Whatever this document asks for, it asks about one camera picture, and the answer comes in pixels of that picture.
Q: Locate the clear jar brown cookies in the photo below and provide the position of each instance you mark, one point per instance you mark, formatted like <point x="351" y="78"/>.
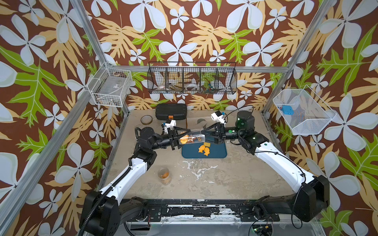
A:
<point x="192" y="139"/>

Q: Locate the teal plastic tray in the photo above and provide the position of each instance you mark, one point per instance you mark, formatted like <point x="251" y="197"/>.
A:
<point x="217" y="151"/>

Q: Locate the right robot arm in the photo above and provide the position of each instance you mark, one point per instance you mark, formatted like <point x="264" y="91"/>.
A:
<point x="311" y="194"/>

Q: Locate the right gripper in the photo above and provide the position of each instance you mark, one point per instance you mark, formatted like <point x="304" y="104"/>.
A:
<point x="221" y="133"/>

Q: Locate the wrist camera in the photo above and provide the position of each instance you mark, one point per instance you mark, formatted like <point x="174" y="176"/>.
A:
<point x="168" y="125"/>
<point x="218" y="117"/>

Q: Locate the white wire basket left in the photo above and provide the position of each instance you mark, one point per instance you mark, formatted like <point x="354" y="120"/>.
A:
<point x="109" y="86"/>

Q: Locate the white wire basket right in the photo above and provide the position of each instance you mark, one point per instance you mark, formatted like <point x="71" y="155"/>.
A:
<point x="311" y="113"/>

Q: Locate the brown tape roll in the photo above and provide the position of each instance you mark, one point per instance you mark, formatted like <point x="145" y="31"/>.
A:
<point x="146" y="119"/>

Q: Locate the blue object in basket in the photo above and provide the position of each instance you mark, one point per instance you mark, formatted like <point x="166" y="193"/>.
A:
<point x="287" y="110"/>

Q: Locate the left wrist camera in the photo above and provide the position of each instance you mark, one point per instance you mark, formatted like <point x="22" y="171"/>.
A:
<point x="168" y="125"/>

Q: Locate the white wire basket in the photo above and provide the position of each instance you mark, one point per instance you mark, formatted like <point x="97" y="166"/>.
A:
<point x="109" y="86"/>
<point x="311" y="113"/>

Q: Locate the black tool case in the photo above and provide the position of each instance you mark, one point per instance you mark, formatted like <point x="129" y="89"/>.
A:
<point x="171" y="111"/>

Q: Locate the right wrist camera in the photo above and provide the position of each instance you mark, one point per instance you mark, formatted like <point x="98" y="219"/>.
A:
<point x="218" y="117"/>

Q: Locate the black wire basket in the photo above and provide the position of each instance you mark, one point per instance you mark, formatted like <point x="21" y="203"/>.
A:
<point x="192" y="77"/>

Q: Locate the clear jar orange cookies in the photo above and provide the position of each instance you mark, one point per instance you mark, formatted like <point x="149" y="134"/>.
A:
<point x="164" y="175"/>

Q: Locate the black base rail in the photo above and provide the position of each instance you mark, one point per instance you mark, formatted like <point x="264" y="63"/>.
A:
<point x="154" y="210"/>

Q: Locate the orange fish cookie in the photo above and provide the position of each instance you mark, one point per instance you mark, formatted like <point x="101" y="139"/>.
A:
<point x="206" y="151"/>
<point x="201" y="149"/>

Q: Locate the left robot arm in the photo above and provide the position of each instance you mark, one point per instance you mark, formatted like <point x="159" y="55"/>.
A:
<point x="103" y="210"/>

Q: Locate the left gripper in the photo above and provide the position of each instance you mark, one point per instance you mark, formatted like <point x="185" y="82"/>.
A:
<point x="173" y="138"/>

